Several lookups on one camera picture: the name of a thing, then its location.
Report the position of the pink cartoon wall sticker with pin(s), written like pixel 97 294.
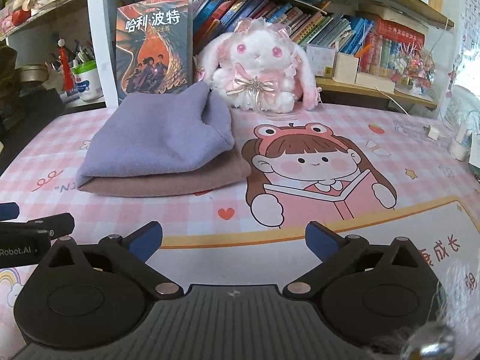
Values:
pixel 452 82

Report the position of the white pink plush bunny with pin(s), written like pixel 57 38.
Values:
pixel 258 52

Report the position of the round gold tin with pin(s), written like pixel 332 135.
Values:
pixel 33 73

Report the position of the pink artificial flower bouquet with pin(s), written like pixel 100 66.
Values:
pixel 412 67

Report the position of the white square pen box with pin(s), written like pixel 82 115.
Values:
pixel 345 68

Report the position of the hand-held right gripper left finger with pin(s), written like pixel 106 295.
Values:
pixel 144 242

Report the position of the flat white box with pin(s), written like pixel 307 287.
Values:
pixel 375 82

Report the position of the dark brown jacket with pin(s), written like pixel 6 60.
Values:
pixel 15 93

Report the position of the white jar with green lid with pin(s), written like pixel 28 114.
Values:
pixel 88 82

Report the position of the purple and brown sweater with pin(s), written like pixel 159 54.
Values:
pixel 150 138

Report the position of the row of colourful books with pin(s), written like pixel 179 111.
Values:
pixel 285 15

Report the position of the bunch of pens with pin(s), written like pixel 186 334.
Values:
pixel 80 56

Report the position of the white wooden bookshelf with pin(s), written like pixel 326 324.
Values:
pixel 95 26

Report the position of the alphabet wall chart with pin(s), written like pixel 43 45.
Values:
pixel 471 26

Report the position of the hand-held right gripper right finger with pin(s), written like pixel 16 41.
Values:
pixel 322 243

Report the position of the red tassel ornament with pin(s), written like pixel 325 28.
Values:
pixel 67 71

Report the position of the fantasy novel with dragon cover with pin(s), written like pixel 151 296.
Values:
pixel 153 45

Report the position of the pink checked cartoon desk mat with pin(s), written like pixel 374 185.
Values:
pixel 412 180

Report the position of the white memo pad box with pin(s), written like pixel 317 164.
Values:
pixel 320 60

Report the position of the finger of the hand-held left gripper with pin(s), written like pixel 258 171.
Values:
pixel 56 223
pixel 9 211

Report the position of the white charger plug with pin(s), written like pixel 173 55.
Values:
pixel 433 133

